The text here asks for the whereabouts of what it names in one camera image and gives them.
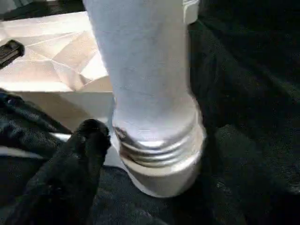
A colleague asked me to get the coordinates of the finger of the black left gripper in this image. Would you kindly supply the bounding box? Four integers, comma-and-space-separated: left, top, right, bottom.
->
0, 39, 25, 69

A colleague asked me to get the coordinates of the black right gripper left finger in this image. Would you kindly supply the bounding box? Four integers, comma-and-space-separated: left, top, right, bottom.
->
4, 119, 112, 225

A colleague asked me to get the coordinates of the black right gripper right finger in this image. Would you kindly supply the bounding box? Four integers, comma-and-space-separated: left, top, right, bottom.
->
206, 124, 300, 225

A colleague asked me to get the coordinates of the white plastic table top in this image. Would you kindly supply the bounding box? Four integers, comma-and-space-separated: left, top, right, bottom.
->
0, 10, 208, 198

